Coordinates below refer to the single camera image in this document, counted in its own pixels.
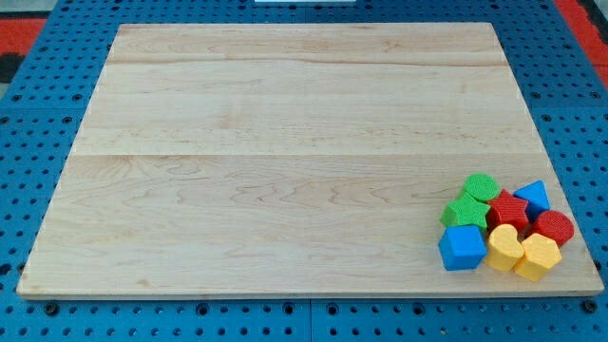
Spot light wooden board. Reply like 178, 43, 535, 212
16, 22, 603, 300

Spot yellow heart block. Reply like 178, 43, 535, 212
484, 224, 524, 272

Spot green cylinder block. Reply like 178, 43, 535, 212
459, 173, 502, 202

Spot blue triangle block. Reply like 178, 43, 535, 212
513, 180, 551, 222

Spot red star block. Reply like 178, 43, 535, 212
485, 189, 529, 234

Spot green star block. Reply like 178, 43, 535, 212
440, 194, 490, 234

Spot yellow hexagon block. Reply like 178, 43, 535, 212
513, 234, 562, 281

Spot blue cube block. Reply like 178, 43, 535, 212
438, 225, 487, 271

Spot red cylinder block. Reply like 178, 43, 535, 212
527, 210, 575, 247

